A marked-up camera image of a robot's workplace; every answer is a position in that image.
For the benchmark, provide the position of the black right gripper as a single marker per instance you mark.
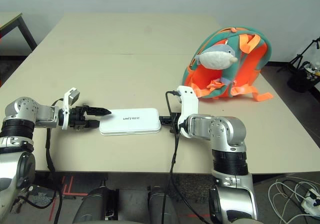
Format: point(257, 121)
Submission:
point(174, 121)

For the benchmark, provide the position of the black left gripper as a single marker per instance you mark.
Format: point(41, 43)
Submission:
point(76, 117)

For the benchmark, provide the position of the white Unitree pencil case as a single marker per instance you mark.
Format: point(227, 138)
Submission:
point(130, 122)

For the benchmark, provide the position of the teal and orange backpack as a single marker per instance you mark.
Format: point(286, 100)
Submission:
point(252, 58)

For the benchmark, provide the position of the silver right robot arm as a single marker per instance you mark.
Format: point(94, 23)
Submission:
point(225, 128)

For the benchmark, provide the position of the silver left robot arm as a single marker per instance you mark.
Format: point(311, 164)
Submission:
point(22, 108)

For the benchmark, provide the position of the grey white plush dolphin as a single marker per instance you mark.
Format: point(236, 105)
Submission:
point(215, 58)

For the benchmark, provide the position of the grey robot right leg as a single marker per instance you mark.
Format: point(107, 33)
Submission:
point(162, 206)

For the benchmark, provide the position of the grey robot leg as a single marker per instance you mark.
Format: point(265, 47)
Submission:
point(162, 206)
point(95, 206)

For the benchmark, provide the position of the grey robot left leg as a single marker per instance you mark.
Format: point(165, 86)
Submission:
point(95, 206)

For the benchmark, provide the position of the dark framed side table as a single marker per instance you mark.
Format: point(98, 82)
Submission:
point(10, 18)

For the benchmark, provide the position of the black bin with clutter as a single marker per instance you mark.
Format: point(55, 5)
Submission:
point(300, 82)

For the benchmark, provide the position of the black tripod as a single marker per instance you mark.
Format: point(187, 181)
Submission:
point(297, 58)

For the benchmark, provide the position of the white power strip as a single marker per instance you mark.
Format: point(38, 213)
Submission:
point(311, 201)

